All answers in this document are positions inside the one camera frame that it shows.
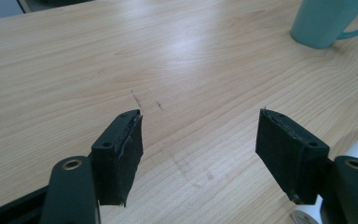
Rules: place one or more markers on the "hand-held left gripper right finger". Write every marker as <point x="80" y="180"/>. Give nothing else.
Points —
<point x="287" y="155"/>

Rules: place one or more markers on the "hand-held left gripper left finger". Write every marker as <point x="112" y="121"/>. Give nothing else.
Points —
<point x="118" y="161"/>

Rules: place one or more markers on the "teal mug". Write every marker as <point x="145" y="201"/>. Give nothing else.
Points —
<point x="318" y="21"/>

